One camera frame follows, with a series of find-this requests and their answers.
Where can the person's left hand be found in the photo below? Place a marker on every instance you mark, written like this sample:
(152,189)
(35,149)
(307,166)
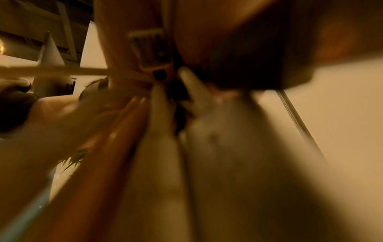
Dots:
(65,127)

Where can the person's right hand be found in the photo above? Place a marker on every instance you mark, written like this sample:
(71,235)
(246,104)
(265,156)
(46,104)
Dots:
(203,28)

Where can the green palm plant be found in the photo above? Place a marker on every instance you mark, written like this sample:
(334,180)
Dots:
(74,158)

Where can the metal wall strip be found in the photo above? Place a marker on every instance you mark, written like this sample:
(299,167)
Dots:
(296,120)

